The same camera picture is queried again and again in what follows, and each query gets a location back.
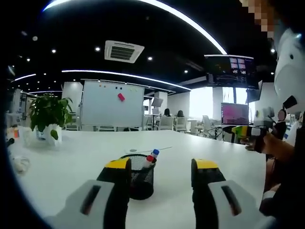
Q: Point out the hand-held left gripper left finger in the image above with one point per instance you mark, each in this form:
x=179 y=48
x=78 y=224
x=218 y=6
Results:
x=95 y=205

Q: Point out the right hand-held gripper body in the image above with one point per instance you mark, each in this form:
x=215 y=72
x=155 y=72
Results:
x=259 y=132

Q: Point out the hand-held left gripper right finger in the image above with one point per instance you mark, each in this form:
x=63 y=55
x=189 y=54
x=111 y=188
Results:
x=214 y=207

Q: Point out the black mesh pen holder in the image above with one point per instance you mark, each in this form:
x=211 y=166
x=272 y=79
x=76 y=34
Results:
x=141 y=181

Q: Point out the red cap whiteboard marker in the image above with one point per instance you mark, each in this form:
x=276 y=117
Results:
x=149 y=159

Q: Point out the blue cap whiteboard marker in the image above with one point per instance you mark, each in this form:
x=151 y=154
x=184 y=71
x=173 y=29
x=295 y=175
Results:
x=155 y=152

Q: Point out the large whiteboard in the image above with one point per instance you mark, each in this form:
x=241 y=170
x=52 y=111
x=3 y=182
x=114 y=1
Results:
x=104 y=109

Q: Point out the red whiteboard eraser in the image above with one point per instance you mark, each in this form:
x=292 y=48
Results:
x=121 y=96

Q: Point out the person's right hand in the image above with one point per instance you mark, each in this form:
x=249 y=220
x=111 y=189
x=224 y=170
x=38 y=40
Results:
x=274 y=145

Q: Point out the desk monitor with pink screen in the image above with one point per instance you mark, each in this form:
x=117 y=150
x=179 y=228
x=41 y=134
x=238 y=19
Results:
x=234 y=114

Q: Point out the dark tilted monitor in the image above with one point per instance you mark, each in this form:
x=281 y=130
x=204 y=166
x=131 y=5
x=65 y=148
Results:
x=253 y=94

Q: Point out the white office chair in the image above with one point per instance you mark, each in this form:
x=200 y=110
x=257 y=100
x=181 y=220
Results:
x=166 y=122
x=181 y=124

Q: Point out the hanging wide display screen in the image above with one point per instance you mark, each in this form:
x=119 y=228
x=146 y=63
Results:
x=228 y=71

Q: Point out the person's dark clothing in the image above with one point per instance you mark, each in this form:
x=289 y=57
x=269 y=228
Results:
x=291 y=190

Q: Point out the white chest-worn device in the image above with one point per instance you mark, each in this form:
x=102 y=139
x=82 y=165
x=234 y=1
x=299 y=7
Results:
x=288 y=69

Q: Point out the white plant pot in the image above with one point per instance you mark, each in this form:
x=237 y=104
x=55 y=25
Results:
x=46 y=136

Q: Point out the clear plastic cup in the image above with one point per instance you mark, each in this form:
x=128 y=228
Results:
x=27 y=138

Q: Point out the green potted plant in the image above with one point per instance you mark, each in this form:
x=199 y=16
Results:
x=47 y=112

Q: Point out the long curved ceiling light strip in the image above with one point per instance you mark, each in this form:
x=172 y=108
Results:
x=186 y=19

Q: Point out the straight ceiling light strip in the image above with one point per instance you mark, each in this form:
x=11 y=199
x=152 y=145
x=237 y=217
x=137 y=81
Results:
x=124 y=75

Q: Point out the ceiling air conditioner vent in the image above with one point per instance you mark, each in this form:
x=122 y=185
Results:
x=124 y=51

